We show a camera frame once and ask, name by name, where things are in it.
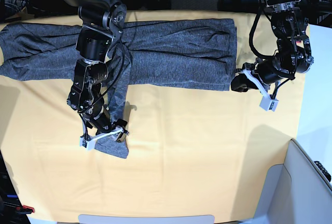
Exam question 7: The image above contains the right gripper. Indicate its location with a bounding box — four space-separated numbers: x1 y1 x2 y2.
80 106 129 143

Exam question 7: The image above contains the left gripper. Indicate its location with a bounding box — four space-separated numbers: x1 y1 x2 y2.
230 58 292 97

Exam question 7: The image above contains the grey long-sleeve shirt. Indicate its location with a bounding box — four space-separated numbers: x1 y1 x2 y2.
0 18 238 160

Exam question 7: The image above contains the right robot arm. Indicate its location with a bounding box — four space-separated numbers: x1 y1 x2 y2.
64 0 128 150

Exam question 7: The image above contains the black round arm base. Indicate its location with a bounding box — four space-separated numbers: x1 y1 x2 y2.
217 0 259 13

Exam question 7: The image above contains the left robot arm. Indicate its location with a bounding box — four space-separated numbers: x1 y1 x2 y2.
230 0 314 99

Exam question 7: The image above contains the yellow table cloth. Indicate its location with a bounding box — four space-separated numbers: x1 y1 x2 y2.
0 9 311 223

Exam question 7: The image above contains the red black clamp right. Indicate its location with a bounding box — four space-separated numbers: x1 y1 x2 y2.
296 17 309 43

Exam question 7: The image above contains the red black clamp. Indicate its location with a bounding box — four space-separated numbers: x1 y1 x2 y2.
296 17 309 43
15 205 35 215

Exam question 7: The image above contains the black remote on bin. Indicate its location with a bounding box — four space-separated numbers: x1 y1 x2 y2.
314 161 331 182

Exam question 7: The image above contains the red black clamp left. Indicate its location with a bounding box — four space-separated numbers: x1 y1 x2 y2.
15 205 35 215

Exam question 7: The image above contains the white storage bin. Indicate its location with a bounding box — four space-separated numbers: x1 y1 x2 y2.
252 139 331 223

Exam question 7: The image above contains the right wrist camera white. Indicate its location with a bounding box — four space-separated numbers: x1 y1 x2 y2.
79 136 96 151

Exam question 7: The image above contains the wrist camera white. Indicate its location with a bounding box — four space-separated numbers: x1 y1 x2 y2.
79 136 96 151
259 96 279 111

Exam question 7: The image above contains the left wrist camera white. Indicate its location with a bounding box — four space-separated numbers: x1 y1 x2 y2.
259 96 279 111

